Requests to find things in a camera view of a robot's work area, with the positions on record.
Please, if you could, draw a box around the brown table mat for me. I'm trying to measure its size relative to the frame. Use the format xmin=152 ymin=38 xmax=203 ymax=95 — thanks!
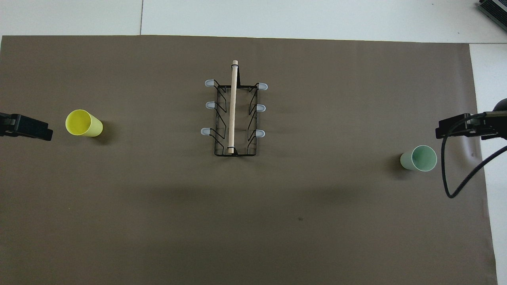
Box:
xmin=0 ymin=35 xmax=497 ymax=285

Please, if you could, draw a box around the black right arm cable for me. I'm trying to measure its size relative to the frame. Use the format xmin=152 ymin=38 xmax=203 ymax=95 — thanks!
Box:
xmin=440 ymin=112 xmax=507 ymax=199

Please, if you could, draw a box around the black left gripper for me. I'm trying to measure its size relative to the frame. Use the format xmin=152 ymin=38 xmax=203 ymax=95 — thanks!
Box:
xmin=0 ymin=112 xmax=53 ymax=141

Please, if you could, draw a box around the black wire cup rack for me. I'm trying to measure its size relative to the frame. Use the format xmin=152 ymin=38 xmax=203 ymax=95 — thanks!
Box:
xmin=200 ymin=60 xmax=269 ymax=157

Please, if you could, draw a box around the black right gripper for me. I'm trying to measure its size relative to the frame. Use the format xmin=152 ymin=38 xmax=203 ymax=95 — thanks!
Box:
xmin=436 ymin=98 xmax=507 ymax=141

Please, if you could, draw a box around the dark grey ribbed device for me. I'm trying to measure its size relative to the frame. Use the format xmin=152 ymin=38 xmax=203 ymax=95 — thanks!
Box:
xmin=477 ymin=0 xmax=507 ymax=23

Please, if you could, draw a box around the yellow plastic cup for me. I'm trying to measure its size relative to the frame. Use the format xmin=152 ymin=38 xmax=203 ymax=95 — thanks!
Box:
xmin=65 ymin=109 xmax=103 ymax=137

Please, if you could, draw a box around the pale green plastic cup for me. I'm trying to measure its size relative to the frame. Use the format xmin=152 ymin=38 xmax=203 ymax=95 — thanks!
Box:
xmin=400 ymin=145 xmax=438 ymax=172

